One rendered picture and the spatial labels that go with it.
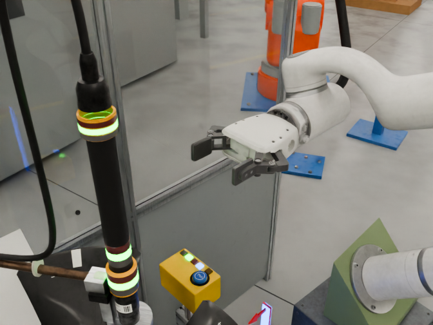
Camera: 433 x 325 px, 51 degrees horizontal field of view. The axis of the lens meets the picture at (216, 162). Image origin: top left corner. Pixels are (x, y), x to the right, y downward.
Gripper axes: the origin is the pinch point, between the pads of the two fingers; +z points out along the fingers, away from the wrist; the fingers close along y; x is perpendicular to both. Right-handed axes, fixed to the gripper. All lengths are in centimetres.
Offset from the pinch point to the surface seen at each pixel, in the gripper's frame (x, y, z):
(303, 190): -164, 110, -196
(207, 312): -44.5, 6.7, -3.7
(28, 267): -11.6, 11.4, 27.8
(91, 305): -28.0, 12.3, 19.3
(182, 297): -64, 27, -12
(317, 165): -161, 121, -228
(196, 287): -58, 23, -15
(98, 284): -11.5, 1.3, 22.0
